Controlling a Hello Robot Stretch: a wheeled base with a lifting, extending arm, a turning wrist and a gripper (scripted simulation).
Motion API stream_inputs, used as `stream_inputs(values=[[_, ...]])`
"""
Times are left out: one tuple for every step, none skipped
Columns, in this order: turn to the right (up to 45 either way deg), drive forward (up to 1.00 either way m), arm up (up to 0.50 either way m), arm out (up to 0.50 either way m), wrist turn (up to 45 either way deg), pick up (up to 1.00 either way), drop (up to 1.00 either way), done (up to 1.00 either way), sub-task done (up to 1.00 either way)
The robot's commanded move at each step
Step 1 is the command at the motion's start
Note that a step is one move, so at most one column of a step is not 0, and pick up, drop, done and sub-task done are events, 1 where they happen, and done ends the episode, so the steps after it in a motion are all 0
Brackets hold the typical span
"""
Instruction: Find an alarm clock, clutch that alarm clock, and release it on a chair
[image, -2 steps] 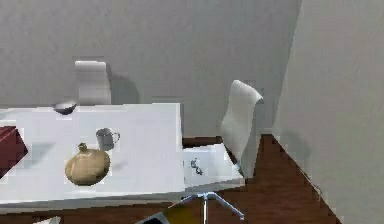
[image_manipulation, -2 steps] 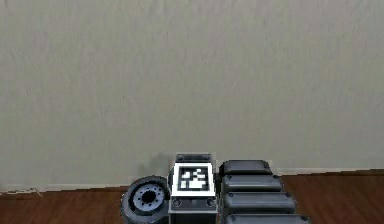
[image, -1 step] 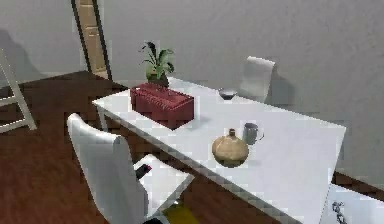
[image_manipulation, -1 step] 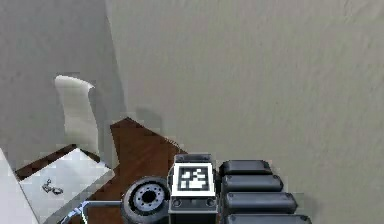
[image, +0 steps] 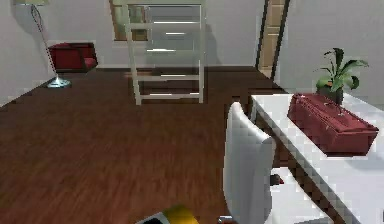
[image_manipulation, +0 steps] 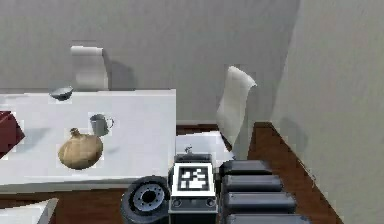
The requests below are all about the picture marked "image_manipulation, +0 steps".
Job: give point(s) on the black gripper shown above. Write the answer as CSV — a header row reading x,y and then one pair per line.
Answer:
x,y
146,199

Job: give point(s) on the grey metal mug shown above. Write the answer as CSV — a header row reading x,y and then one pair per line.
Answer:
x,y
99,125

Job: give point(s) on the tan round gourd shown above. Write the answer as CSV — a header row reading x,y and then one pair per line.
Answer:
x,y
80,151

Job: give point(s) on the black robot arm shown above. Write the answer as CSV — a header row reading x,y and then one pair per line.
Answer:
x,y
253,193

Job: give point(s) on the grey metal bowl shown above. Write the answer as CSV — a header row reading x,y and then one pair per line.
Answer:
x,y
61,93

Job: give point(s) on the dark red box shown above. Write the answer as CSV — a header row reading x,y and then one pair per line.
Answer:
x,y
8,133

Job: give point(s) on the white table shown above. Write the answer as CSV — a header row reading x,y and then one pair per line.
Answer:
x,y
140,133

